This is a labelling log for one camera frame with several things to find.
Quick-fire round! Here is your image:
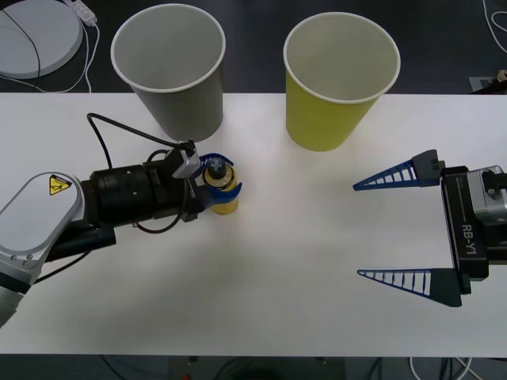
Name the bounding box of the grey waste bin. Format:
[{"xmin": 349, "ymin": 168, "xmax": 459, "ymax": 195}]
[{"xmin": 109, "ymin": 2, "xmax": 227, "ymax": 143}]

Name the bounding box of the looped white cable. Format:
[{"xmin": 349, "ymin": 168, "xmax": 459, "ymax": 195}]
[{"xmin": 482, "ymin": 0, "xmax": 507, "ymax": 53}]

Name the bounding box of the white power strip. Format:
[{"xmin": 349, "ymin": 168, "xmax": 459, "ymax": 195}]
[{"xmin": 65, "ymin": 0, "xmax": 98, "ymax": 27}]

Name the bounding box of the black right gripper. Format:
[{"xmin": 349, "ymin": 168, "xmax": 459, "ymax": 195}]
[{"xmin": 352, "ymin": 149, "xmax": 490, "ymax": 309}]

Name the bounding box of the thin black cable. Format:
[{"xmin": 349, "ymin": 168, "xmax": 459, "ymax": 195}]
[{"xmin": 0, "ymin": 6, "xmax": 43, "ymax": 78}]

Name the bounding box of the round grey base plate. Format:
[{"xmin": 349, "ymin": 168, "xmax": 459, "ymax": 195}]
[{"xmin": 0, "ymin": 0, "xmax": 86, "ymax": 79}]

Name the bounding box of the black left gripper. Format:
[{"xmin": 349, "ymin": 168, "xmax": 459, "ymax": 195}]
[{"xmin": 148, "ymin": 152, "xmax": 244, "ymax": 223}]

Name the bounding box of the yellow plastic bottle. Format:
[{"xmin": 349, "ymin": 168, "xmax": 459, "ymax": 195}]
[{"xmin": 202, "ymin": 158, "xmax": 240, "ymax": 216}]

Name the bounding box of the yellow-green waste bin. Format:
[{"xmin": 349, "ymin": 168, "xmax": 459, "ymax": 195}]
[{"xmin": 282, "ymin": 10, "xmax": 402, "ymax": 153}]

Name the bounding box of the white power strip cable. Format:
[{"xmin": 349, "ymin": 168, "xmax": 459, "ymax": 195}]
[{"xmin": 0, "ymin": 21, "xmax": 101, "ymax": 94}]

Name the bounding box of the white cable under table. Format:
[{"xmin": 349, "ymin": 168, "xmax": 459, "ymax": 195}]
[{"xmin": 409, "ymin": 355, "xmax": 475, "ymax": 380}]

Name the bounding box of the grey floor marker plate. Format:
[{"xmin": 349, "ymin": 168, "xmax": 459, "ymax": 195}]
[{"xmin": 469, "ymin": 74, "xmax": 497, "ymax": 93}]

